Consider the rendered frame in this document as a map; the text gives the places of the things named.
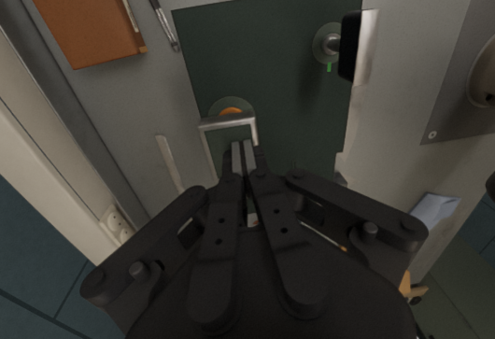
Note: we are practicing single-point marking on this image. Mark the thin brown-tipped brush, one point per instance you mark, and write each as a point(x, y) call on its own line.
point(328, 238)

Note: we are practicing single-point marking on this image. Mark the silver upright plate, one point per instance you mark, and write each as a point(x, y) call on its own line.
point(369, 44)

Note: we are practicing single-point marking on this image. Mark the brown clipboard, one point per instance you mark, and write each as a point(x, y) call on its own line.
point(85, 13)

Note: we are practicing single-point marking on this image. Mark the white flat strip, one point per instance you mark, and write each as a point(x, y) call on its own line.
point(169, 162)

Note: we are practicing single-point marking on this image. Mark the black selector wing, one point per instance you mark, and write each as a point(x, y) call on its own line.
point(349, 44)

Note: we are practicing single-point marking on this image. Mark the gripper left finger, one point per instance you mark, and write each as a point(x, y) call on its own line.
point(216, 234)

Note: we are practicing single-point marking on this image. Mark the dark green stamper base plate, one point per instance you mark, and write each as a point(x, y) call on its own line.
point(251, 56)

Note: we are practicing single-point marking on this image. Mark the silver square nest frame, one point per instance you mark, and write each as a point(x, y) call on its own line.
point(228, 122)

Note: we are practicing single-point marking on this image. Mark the grey mounting plate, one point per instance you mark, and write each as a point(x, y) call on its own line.
point(460, 25)

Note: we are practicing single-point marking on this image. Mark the silver and black pen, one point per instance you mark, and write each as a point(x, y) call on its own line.
point(158, 11)

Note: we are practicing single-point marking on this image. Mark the orange round button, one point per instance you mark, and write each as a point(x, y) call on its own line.
point(229, 110)

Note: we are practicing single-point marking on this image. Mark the pale blue paper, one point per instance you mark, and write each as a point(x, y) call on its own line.
point(435, 207)

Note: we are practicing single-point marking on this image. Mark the grey round selector hub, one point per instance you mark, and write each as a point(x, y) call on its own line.
point(328, 42)

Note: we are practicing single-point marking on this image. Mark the white socket strip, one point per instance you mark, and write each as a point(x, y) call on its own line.
point(116, 224)

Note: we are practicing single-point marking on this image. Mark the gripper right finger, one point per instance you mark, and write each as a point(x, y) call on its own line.
point(276, 218)

